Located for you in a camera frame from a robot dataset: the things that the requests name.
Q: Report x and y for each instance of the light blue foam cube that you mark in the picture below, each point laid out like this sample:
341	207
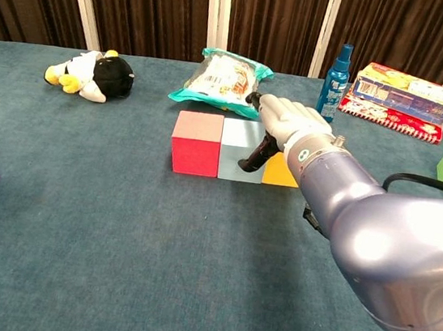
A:
233	155

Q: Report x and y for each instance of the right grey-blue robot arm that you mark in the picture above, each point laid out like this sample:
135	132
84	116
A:
379	235

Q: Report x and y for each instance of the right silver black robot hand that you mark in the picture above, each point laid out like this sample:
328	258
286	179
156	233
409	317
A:
292	122

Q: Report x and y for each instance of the black white penguin plush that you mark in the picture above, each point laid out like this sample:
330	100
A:
111	73

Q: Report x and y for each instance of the blue spray bottle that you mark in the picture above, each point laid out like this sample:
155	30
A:
332	86

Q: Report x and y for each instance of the yellow foam cube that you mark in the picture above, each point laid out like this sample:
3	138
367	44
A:
279	175

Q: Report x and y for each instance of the yellow blue carton box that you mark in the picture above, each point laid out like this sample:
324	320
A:
402	97

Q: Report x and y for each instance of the teal clear snack bag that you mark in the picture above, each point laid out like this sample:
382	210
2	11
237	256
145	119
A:
220	79

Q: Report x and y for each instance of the teal carpet table mat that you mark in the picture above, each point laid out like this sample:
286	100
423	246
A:
111	261

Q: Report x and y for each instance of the red spiral notebook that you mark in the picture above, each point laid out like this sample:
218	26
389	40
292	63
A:
375	114

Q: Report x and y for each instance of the red foam cube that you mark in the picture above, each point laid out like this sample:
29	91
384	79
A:
194	155

